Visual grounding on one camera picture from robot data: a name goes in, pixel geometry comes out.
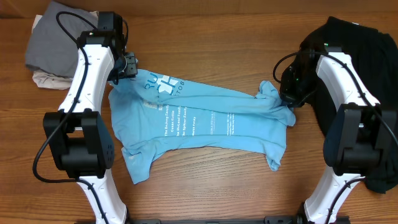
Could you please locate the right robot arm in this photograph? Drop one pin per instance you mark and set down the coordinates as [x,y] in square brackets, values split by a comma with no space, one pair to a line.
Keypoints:
[359,131]

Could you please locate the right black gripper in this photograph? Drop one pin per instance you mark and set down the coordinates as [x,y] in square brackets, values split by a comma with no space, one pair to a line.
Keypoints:
[289,98]

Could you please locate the light blue t-shirt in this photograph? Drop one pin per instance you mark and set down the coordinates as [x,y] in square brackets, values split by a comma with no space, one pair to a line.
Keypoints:
[154,113]

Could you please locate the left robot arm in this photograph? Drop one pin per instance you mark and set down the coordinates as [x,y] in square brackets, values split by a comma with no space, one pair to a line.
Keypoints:
[77,136]

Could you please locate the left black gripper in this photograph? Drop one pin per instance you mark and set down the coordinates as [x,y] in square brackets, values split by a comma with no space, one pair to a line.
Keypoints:
[132,68]

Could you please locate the folded grey garment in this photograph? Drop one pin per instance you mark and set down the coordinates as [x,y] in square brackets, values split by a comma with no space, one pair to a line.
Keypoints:
[49,48]

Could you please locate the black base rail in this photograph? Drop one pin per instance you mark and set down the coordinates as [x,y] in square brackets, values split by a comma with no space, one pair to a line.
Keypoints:
[211,221]

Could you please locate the black t-shirt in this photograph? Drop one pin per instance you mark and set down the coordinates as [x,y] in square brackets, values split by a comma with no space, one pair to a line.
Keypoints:
[374,58]

